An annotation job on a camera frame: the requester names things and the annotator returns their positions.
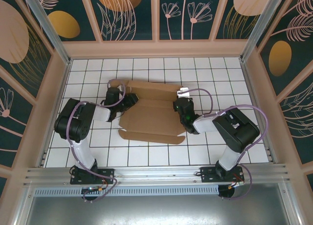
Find brown cardboard box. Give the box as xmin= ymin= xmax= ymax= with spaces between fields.
xmin=118 ymin=79 xmax=186 ymax=145

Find grey metal sheet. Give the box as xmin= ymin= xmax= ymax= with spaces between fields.
xmin=14 ymin=182 xmax=303 ymax=225

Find aluminium table side rail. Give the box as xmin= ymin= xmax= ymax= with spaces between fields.
xmin=239 ymin=58 xmax=277 ymax=164
xmin=38 ymin=59 xmax=72 ymax=168

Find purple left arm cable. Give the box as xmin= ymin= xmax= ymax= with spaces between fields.
xmin=67 ymin=78 xmax=127 ymax=203

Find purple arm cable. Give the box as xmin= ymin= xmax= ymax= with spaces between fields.
xmin=67 ymin=78 xmax=127 ymax=203
xmin=187 ymin=88 xmax=268 ymax=201

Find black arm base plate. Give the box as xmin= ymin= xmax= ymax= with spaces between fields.
xmin=200 ymin=166 xmax=245 ymax=184
xmin=70 ymin=168 xmax=115 ymax=185

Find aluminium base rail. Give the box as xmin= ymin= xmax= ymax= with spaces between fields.
xmin=23 ymin=163 xmax=293 ymax=186

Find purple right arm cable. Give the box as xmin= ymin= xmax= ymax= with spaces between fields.
xmin=187 ymin=88 xmax=268 ymax=201

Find yellow connector with wires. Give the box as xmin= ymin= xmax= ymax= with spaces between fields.
xmin=227 ymin=180 xmax=245 ymax=189
xmin=82 ymin=185 xmax=106 ymax=194

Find grey slotted cable duct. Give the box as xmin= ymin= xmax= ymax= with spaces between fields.
xmin=34 ymin=185 xmax=220 ymax=197

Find aluminium frame post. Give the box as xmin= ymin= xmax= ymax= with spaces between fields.
xmin=19 ymin=0 xmax=72 ymax=66
xmin=240 ymin=0 xmax=293 ymax=63

